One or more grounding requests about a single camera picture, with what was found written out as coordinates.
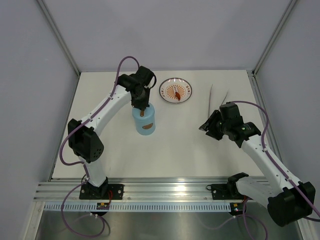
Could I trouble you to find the metal tongs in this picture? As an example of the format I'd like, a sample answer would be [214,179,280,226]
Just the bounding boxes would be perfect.
[207,84,229,118]

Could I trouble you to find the left aluminium frame post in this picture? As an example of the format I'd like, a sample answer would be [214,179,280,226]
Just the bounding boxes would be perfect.
[35,0,81,79]

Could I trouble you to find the blue cylindrical lunch container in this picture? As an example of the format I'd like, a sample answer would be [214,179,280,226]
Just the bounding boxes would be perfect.
[133,116,156,136]

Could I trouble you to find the patterned round plate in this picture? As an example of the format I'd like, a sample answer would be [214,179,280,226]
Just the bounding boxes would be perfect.
[159,77,193,104]

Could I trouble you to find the aluminium frame post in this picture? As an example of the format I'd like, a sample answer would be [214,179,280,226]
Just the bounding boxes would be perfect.
[35,0,81,79]
[251,0,299,77]

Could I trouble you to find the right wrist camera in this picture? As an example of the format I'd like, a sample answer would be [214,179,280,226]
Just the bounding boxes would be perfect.
[219,102,241,121]

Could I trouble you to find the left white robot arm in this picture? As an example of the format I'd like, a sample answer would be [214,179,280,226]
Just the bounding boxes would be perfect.
[63,67,157,199]

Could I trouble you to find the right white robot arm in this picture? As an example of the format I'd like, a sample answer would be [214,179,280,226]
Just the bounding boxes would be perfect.
[199,109,316,227]

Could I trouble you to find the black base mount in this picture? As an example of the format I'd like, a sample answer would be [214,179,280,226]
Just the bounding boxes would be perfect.
[206,183,245,200]
[79,183,124,200]

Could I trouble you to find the small red toy shrimp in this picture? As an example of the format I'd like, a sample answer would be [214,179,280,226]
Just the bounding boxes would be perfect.
[175,92,181,100]

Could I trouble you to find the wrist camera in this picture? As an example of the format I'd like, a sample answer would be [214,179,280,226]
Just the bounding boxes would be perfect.
[219,102,241,121]
[135,66,157,89]

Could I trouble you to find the blue round lid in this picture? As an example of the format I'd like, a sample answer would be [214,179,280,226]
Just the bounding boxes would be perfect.
[132,103,156,122]

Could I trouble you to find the aluminium front rail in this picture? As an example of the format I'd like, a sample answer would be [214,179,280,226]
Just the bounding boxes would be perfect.
[33,177,228,203]

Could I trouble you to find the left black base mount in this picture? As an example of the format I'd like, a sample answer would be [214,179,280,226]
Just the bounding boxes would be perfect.
[79,183,124,200]

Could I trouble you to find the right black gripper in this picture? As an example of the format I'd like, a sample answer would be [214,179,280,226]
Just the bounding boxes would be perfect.
[199,109,231,141]

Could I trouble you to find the right aluminium frame post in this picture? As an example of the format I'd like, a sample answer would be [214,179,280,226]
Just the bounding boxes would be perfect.
[251,0,299,77]

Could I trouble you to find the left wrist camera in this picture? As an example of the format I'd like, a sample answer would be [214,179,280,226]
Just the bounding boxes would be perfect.
[135,66,157,89]

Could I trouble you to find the white slotted cable duct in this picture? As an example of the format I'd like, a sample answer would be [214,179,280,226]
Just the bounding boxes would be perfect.
[44,202,231,213]

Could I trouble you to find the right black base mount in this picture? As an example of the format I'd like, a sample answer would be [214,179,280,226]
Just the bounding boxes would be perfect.
[206,183,245,200]

